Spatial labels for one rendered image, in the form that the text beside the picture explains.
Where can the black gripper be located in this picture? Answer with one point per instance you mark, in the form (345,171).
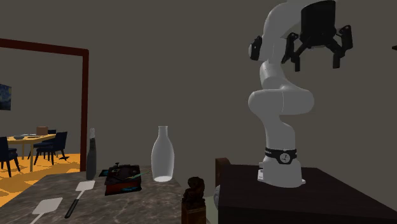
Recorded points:
(318,21)

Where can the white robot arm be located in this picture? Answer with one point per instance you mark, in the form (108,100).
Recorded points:
(277,102)

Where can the brown wooden chair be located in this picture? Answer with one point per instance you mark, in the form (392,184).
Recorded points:
(221,169)

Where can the dark robot stand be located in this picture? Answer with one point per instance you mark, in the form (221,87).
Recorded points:
(310,201)

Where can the white glass bottle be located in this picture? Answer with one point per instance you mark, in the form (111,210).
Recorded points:
(162,155)

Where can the brown figure on wooden base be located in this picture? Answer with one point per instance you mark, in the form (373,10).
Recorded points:
(193,194)

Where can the teal pen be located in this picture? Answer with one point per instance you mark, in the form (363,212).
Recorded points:
(136,176)

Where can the dark red book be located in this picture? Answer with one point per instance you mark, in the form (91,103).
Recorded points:
(121,183)

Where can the dark bottle with white top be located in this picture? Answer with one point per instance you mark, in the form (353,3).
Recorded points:
(91,158)

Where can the dark blue chair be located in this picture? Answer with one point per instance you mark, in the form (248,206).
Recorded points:
(57,142)
(5,153)

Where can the yellow wooden dining table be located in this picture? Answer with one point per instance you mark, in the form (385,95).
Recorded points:
(29,138)

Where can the dark red door frame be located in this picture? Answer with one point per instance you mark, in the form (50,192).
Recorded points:
(84,108)

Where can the blue wall picture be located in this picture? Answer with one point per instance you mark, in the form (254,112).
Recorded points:
(5,97)

